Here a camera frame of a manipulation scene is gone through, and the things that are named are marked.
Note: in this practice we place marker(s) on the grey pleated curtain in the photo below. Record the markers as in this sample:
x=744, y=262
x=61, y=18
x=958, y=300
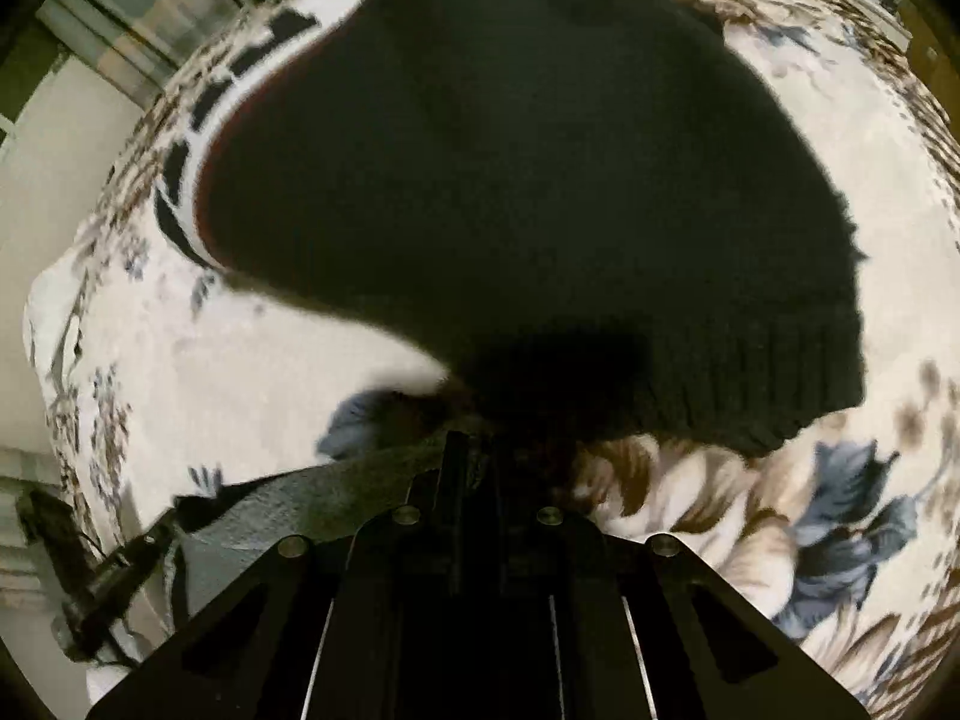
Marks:
x=127, y=22

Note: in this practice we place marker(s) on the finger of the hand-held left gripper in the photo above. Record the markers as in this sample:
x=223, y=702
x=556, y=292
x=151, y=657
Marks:
x=45, y=517
x=124, y=581

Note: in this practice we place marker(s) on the black knitted hat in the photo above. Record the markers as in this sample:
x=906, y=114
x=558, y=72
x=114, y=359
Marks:
x=525, y=202

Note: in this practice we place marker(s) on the floral printed blanket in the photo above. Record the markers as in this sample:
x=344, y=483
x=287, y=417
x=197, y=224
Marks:
x=262, y=382

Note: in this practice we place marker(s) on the grey cloth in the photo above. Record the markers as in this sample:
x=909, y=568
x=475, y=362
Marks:
x=300, y=517

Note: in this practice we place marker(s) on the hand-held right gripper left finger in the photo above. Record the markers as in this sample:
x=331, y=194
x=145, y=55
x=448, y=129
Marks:
x=450, y=480

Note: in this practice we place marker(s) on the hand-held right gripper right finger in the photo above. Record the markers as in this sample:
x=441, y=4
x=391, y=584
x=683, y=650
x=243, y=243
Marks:
x=504, y=481

